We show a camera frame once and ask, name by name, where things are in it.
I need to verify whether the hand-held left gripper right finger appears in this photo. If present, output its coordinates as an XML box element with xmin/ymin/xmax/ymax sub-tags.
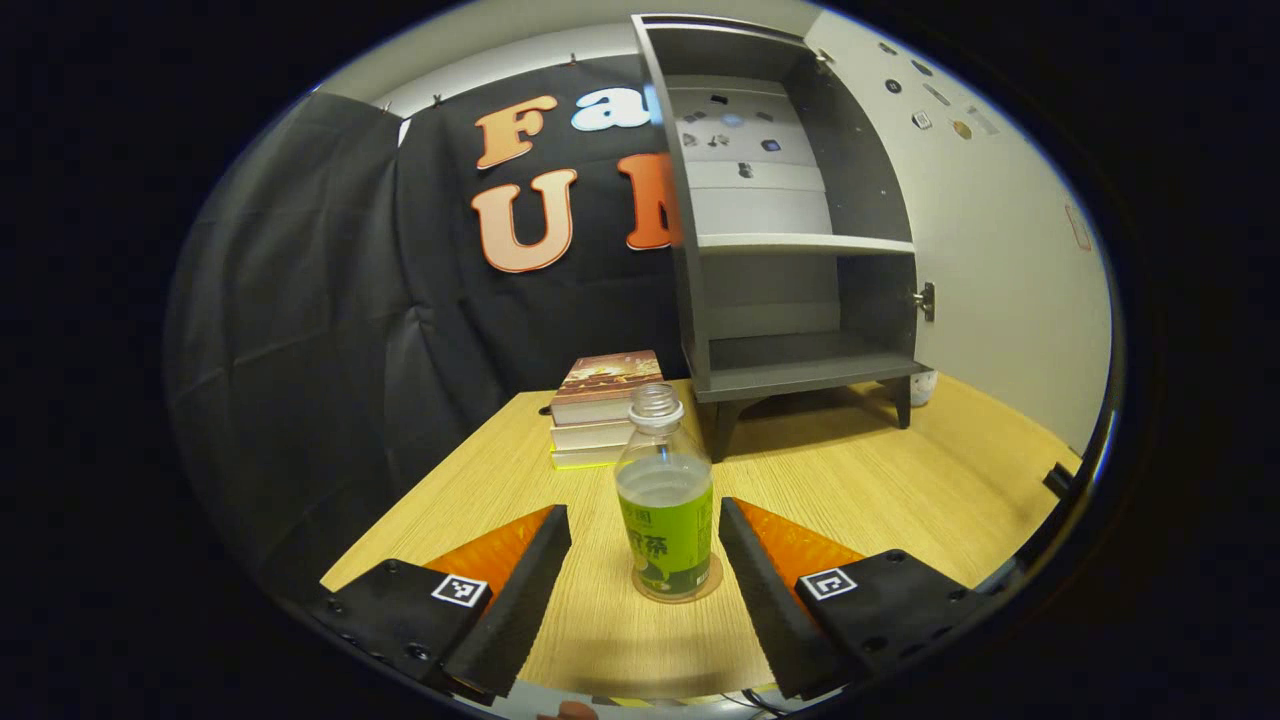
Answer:
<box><xmin>717</xmin><ymin>496</ymin><xmax>1001</xmax><ymax>701</ymax></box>

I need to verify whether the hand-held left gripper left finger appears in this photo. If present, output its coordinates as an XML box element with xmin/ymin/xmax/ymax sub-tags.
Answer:
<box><xmin>305</xmin><ymin>504</ymin><xmax>573</xmax><ymax>701</ymax></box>

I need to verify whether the round brown coaster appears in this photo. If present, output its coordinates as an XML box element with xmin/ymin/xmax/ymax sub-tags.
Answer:
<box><xmin>632</xmin><ymin>555</ymin><xmax>724</xmax><ymax>605</ymax></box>

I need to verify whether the green label bottle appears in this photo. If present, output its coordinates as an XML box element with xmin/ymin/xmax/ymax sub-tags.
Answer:
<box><xmin>614</xmin><ymin>383</ymin><xmax>715</xmax><ymax>601</ymax></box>

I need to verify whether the beige cabinet door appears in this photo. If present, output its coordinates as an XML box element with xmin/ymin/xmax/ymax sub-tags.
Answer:
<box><xmin>803</xmin><ymin>8</ymin><xmax>1113</xmax><ymax>458</ymax></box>

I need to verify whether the white cabinet shelf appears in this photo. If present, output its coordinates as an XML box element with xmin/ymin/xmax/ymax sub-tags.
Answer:
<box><xmin>697</xmin><ymin>233</ymin><xmax>916</xmax><ymax>256</ymax></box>

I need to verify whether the book with yellow cover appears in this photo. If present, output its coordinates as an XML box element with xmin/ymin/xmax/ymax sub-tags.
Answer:
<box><xmin>551</xmin><ymin>444</ymin><xmax>627</xmax><ymax>472</ymax></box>

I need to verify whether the plain paperback book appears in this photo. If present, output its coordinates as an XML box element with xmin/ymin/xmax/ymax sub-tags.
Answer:
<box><xmin>550</xmin><ymin>418</ymin><xmax>635</xmax><ymax>453</ymax></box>

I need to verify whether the book with brown cover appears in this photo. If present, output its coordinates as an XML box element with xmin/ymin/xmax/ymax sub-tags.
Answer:
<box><xmin>549</xmin><ymin>349</ymin><xmax>665</xmax><ymax>427</ymax></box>

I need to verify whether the black backdrop cloth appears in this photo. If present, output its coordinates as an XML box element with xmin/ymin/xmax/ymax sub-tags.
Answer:
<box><xmin>165</xmin><ymin>92</ymin><xmax>423</xmax><ymax>603</ymax></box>
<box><xmin>385</xmin><ymin>52</ymin><xmax>693</xmax><ymax>501</ymax></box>

